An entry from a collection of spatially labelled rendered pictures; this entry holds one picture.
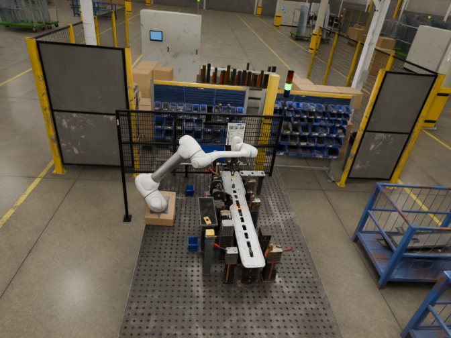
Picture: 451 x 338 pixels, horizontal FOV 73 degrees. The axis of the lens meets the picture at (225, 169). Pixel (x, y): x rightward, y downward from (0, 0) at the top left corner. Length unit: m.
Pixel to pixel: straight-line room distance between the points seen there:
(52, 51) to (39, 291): 2.91
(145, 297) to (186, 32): 7.60
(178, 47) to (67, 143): 5.01
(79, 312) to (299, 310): 2.07
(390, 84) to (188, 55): 5.78
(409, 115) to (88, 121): 4.86
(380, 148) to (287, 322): 3.75
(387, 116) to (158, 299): 4.22
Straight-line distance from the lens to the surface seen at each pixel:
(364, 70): 7.16
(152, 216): 3.12
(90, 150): 5.15
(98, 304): 3.53
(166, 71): 7.16
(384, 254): 4.36
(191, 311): 2.54
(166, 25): 9.17
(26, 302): 3.76
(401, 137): 5.69
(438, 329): 3.92
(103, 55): 4.53
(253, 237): 2.67
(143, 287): 2.68
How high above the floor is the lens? 2.82
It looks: 31 degrees down
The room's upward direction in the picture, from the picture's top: 6 degrees clockwise
